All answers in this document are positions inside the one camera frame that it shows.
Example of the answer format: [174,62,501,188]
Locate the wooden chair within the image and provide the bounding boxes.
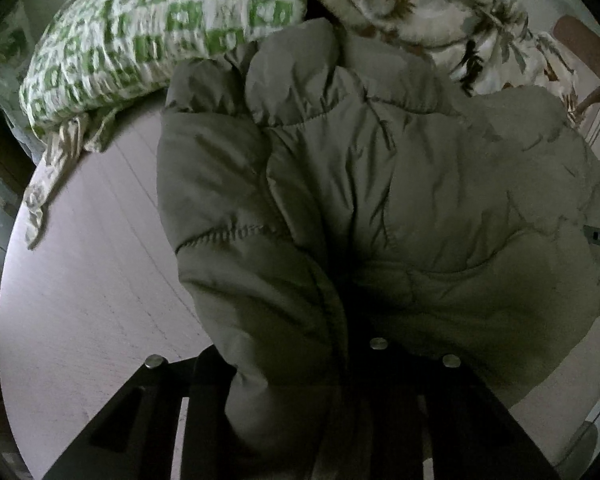
[552,14,600,115]

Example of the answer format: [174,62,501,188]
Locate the leaf print blanket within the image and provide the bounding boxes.
[285,0,587,127]

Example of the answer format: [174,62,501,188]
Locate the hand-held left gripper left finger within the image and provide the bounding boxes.
[42,344,241,480]

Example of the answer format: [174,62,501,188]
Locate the grey-green puffer jacket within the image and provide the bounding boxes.
[156,17,600,480]

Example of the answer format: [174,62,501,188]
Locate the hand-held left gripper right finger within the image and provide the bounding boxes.
[325,335,562,480]

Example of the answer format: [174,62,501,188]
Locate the green and white patterned pillow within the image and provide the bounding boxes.
[19,0,309,135]

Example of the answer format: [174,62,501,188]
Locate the leaf print pillow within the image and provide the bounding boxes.
[0,7,127,252]

